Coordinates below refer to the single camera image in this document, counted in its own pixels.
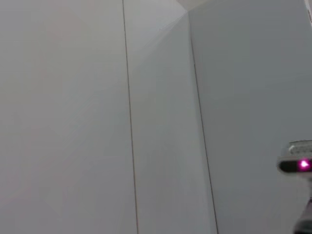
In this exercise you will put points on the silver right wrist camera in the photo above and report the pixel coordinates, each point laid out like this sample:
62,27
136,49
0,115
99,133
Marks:
295,165

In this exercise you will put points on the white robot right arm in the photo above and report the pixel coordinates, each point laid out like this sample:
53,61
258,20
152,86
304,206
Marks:
306,217

